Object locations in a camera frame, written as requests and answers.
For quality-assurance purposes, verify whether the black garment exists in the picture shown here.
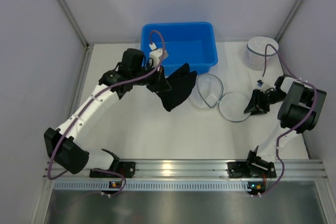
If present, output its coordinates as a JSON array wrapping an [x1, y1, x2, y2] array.
[[157, 63, 197, 112]]

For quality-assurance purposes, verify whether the white mesh laundry bag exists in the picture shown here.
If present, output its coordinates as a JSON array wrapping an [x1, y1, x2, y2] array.
[[189, 73, 251, 123], [245, 36, 279, 70]]

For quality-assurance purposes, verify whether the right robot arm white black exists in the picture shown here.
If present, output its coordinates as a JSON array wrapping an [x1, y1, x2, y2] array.
[[228, 75, 327, 178]]

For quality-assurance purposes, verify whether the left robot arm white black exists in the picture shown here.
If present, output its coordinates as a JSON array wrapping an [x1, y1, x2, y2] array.
[[44, 48, 171, 174]]

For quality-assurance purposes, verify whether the blue plastic bin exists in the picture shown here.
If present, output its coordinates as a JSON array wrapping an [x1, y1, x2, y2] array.
[[140, 22, 218, 76]]

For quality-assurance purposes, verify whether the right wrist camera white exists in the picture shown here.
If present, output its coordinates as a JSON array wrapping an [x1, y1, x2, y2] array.
[[257, 79, 272, 92]]

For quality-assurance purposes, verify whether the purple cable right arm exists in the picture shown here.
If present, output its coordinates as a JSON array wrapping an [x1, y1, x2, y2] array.
[[248, 44, 319, 198]]

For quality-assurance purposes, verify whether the aluminium mounting rail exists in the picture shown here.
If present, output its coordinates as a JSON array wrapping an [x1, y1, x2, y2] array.
[[43, 158, 329, 180]]

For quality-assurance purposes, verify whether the slotted cable duct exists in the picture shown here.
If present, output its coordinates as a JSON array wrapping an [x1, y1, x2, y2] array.
[[54, 180, 264, 192]]

